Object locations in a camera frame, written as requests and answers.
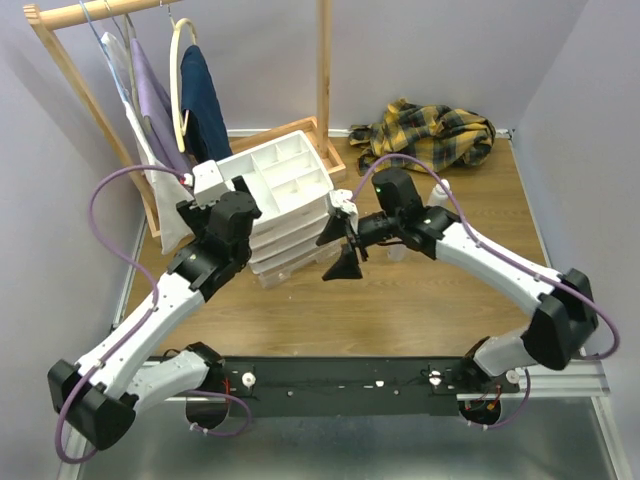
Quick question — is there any wooden clothes rack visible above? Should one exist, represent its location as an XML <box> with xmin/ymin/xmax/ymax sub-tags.
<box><xmin>22</xmin><ymin>0</ymin><xmax>347</xmax><ymax>238</ymax></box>

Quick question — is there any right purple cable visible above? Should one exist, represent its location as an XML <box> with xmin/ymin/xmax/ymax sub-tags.
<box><xmin>349</xmin><ymin>153</ymin><xmax>621</xmax><ymax>361</ymax></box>

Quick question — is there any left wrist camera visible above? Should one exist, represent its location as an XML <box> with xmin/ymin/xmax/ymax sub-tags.
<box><xmin>192</xmin><ymin>160</ymin><xmax>229</xmax><ymax>207</ymax></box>

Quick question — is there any white hanging garment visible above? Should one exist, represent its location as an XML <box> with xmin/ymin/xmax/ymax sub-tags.
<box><xmin>101</xmin><ymin>32</ymin><xmax>192</xmax><ymax>254</ymax></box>

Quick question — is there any cream wooden hanger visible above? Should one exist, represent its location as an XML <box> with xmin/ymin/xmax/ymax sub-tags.
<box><xmin>169</xmin><ymin>18</ymin><xmax>197</xmax><ymax>153</ymax></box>

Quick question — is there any short white bottle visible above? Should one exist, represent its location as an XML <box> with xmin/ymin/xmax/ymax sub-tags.
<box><xmin>387</xmin><ymin>244</ymin><xmax>408</xmax><ymax>262</ymax></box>

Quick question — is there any yellow plaid shirt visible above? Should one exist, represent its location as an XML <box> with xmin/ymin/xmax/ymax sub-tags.
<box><xmin>348</xmin><ymin>98</ymin><xmax>496</xmax><ymax>174</ymax></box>

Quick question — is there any lavender hanging garment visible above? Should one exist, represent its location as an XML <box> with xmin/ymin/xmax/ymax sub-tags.
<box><xmin>131</xmin><ymin>38</ymin><xmax>191</xmax><ymax>173</ymax></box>

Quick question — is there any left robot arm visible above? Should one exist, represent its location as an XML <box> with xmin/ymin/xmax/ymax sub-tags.
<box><xmin>47</xmin><ymin>176</ymin><xmax>261</xmax><ymax>451</ymax></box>

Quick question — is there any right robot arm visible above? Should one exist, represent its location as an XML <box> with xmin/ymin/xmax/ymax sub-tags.
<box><xmin>316</xmin><ymin>168</ymin><xmax>598</xmax><ymax>392</ymax></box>

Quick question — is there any navy blue hanging garment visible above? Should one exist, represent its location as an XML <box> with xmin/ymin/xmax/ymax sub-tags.
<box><xmin>180</xmin><ymin>45</ymin><xmax>233</xmax><ymax>163</ymax></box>

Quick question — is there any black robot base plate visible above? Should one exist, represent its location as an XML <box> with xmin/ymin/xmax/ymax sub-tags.
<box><xmin>200</xmin><ymin>356</ymin><xmax>520</xmax><ymax>417</ymax></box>

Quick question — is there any tall white bottle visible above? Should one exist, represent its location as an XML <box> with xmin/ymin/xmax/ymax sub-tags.
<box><xmin>426</xmin><ymin>179</ymin><xmax>450</xmax><ymax>207</ymax></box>

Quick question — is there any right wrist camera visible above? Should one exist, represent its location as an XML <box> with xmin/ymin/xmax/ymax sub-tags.
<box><xmin>327</xmin><ymin>189</ymin><xmax>358</xmax><ymax>218</ymax></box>

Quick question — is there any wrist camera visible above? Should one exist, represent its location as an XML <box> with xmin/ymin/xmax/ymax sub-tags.
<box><xmin>327</xmin><ymin>189</ymin><xmax>358</xmax><ymax>218</ymax></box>
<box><xmin>192</xmin><ymin>160</ymin><xmax>229</xmax><ymax>207</ymax></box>

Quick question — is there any white drawer organizer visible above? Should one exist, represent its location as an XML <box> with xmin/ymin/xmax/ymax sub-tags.
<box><xmin>218</xmin><ymin>130</ymin><xmax>340</xmax><ymax>288</ymax></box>

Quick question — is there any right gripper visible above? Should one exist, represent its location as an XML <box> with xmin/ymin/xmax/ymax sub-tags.
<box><xmin>315</xmin><ymin>211</ymin><xmax>401</xmax><ymax>282</ymax></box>

